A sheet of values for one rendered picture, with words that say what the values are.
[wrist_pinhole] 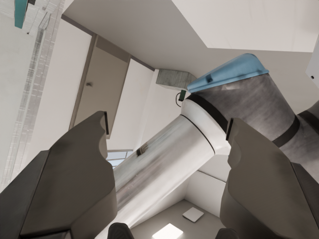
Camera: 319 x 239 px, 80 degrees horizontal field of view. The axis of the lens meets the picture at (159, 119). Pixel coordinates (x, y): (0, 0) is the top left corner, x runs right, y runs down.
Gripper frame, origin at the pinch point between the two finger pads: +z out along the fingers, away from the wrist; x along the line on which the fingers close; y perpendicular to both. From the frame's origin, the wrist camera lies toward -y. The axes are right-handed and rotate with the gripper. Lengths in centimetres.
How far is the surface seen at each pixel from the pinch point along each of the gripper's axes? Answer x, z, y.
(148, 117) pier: -34, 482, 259
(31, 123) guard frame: -45, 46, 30
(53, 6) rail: -30, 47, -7
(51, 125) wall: -201, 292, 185
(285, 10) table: 26.7, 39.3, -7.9
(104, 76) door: -126, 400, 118
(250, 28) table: 24, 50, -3
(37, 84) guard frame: -43, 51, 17
